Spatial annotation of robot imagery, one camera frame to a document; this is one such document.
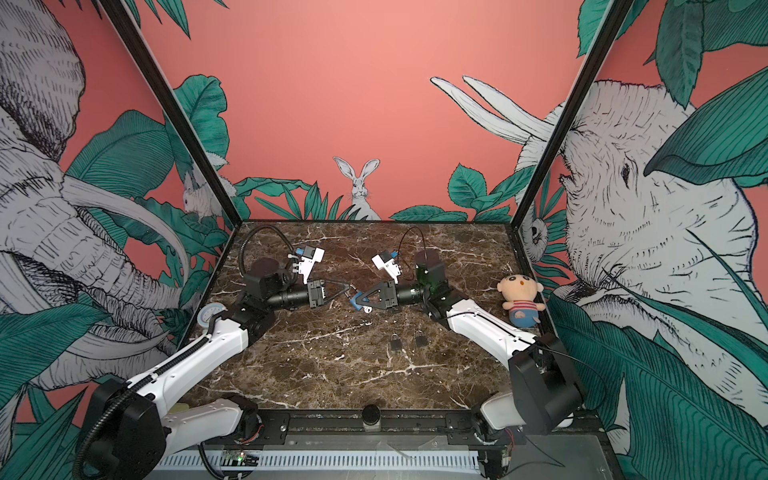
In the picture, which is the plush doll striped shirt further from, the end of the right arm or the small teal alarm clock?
the small teal alarm clock

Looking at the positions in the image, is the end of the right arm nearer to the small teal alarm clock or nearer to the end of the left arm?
the end of the left arm

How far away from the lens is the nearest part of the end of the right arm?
63cm

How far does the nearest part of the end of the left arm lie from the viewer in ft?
1.97

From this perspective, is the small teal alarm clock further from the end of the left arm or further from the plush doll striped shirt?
the plush doll striped shirt
